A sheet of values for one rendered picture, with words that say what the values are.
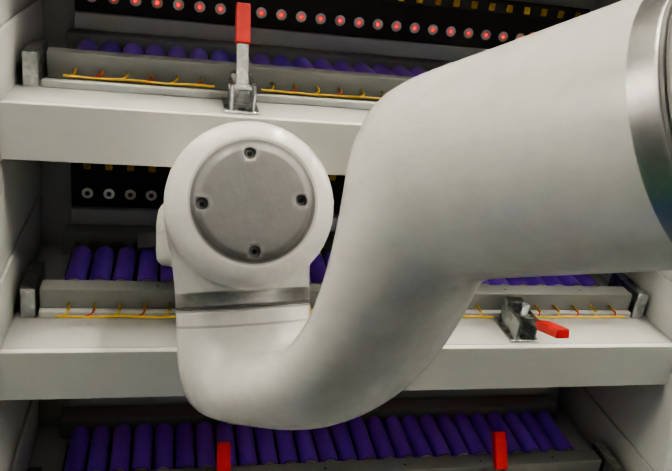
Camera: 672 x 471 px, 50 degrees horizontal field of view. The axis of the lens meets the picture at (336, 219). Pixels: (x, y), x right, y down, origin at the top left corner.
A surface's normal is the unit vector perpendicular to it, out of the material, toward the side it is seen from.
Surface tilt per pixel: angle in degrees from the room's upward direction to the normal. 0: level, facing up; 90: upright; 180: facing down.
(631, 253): 146
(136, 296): 106
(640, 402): 90
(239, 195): 76
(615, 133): 96
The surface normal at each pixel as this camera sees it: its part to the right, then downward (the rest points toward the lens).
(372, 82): 0.20, 0.40
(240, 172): 0.21, -0.14
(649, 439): -0.97, -0.04
